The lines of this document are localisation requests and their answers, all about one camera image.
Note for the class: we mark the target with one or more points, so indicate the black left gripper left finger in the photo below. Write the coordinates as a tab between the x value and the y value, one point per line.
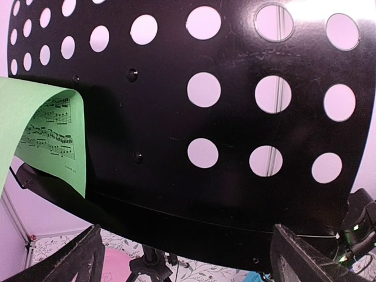
79	260

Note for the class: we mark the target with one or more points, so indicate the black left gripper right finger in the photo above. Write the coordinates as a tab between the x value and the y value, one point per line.
293	259

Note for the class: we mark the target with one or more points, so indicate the green paper sheet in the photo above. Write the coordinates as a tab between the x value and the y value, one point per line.
44	126

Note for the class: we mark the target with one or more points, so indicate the black perforated music stand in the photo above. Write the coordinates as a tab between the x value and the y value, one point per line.
206	122

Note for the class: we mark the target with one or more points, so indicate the blue sheet music paper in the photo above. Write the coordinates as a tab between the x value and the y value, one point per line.
252	277

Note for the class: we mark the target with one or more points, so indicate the pink round plate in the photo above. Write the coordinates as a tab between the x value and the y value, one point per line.
115	266

